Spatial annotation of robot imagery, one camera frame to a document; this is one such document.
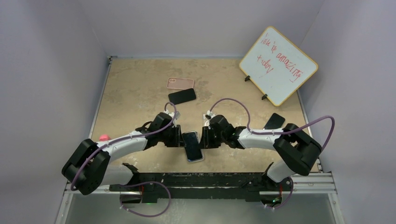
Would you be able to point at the black phone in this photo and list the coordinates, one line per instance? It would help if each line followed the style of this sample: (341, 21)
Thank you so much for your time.
(275, 121)
(192, 146)
(182, 96)

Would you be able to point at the pink phone case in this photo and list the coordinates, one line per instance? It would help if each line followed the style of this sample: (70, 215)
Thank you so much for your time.
(176, 83)

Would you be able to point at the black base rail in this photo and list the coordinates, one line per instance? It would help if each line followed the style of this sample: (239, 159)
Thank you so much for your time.
(250, 187)

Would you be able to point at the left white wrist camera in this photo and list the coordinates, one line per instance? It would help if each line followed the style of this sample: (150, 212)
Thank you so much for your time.
(174, 115)

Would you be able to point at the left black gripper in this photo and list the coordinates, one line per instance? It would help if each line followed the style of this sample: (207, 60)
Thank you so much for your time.
(177, 141)

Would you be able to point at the white board yellow frame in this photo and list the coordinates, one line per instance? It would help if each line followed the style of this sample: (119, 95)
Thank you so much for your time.
(277, 66)

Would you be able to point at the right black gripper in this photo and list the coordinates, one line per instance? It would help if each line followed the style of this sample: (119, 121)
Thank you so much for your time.
(206, 142)

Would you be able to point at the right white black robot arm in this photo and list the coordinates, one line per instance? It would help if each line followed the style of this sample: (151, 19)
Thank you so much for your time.
(298, 150)

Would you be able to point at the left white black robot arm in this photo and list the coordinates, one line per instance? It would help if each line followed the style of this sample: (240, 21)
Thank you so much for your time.
(90, 165)

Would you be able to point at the pink bottle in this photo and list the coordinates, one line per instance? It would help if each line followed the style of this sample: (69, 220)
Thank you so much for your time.
(104, 137)

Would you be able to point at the grey clear phone case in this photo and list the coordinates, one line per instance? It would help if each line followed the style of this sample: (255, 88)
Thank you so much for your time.
(201, 159)

